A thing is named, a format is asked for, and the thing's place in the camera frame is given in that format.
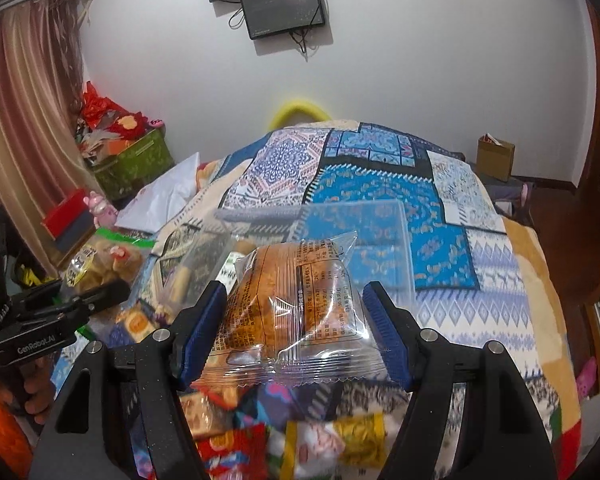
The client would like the white plastic bag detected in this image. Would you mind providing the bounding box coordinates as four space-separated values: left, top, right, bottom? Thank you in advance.
116 152 202 234

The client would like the red flat box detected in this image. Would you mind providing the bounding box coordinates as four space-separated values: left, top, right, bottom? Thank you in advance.
41 189 99 254

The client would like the clear plastic container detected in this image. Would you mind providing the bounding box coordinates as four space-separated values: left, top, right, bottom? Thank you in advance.
160 199 416 321

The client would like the yellow ring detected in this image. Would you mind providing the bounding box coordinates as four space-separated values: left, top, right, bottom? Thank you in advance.
267 100 332 128

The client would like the clear packaged bread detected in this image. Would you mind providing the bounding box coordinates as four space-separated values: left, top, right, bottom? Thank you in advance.
192 231 388 387

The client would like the person's left hand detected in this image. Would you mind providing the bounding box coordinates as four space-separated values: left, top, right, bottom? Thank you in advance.
5 355 65 423

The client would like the pink slipper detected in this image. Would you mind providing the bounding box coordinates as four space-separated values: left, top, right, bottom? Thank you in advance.
575 357 599 401

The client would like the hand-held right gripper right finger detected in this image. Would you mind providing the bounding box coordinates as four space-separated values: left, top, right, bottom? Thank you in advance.
362 281 556 480

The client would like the clear bag of buns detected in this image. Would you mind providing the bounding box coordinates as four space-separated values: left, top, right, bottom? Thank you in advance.
62 236 146 295

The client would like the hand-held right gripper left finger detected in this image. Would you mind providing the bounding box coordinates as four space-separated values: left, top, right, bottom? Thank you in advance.
30 281 228 480

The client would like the blue patchwork blanket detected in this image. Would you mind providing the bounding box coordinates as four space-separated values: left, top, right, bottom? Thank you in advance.
150 119 586 480

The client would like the green storage box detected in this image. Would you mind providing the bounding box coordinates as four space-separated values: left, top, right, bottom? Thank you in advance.
87 127 176 202

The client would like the grey low bench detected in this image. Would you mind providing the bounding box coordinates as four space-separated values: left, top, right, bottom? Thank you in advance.
467 160 536 207

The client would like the small black wall monitor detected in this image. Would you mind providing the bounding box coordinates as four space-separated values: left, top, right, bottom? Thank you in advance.
239 0 327 41

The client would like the red snack packet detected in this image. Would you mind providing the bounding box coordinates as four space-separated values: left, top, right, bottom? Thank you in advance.
195 422 272 480

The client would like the orange cracker packet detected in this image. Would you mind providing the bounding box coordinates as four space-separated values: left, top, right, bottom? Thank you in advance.
180 392 227 442

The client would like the green snack packet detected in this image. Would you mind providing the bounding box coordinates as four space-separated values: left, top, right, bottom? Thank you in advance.
96 227 157 250

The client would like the striped brown curtain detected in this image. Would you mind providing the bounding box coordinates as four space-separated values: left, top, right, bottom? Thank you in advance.
0 0 101 273

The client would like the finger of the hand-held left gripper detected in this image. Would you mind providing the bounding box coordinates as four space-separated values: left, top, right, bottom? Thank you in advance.
55 280 132 318

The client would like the brown cardboard box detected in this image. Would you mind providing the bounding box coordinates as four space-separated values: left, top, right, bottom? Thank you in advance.
476 133 516 182

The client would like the pink toy figure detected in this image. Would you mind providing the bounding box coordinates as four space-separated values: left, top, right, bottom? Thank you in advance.
83 191 119 229

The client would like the small orange snack packet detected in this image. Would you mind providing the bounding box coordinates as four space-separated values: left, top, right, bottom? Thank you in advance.
115 307 159 347

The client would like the yellow and white snack packet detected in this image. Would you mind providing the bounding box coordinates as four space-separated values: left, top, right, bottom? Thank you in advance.
280 412 388 480

